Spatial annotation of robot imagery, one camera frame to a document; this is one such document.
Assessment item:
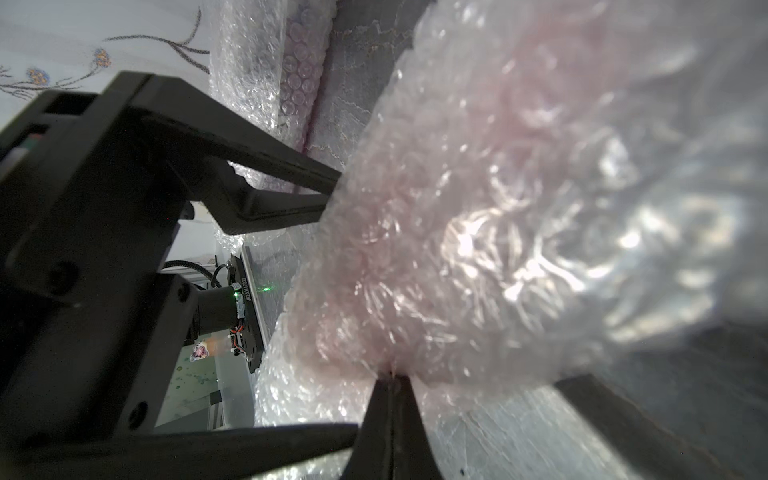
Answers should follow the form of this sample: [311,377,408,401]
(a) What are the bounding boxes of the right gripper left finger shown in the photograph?
[340,377,395,480]

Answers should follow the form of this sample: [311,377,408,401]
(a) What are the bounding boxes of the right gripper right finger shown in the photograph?
[391,376,443,480]

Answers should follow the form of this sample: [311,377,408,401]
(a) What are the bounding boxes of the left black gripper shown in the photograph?
[1,72,199,450]

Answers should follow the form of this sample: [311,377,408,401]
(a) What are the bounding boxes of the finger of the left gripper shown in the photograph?
[101,72,341,235]
[1,423,359,479]

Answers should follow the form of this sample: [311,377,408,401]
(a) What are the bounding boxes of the bubble wrap sheet stack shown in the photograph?
[254,1,767,479]

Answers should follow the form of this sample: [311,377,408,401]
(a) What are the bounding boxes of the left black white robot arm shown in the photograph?
[1,72,357,479]

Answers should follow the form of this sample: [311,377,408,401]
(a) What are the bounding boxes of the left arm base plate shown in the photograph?
[227,246,268,374]

